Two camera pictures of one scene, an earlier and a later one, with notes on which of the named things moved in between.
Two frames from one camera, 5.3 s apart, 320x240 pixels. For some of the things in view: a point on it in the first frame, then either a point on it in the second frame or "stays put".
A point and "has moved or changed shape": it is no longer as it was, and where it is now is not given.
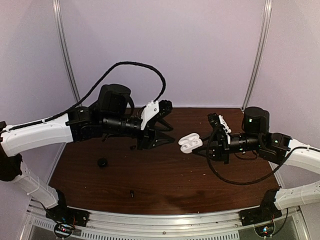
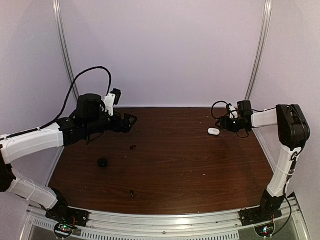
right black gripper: x=221 y=149 to x=225 y=124
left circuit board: x=63 y=230 stays put
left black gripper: x=148 y=140 to x=125 y=127
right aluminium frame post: x=264 y=38 stays put
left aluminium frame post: x=61 y=41 stays put
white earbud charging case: x=189 y=142 has moved or changed shape
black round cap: x=102 y=162 stays put
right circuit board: x=265 y=231 stays put
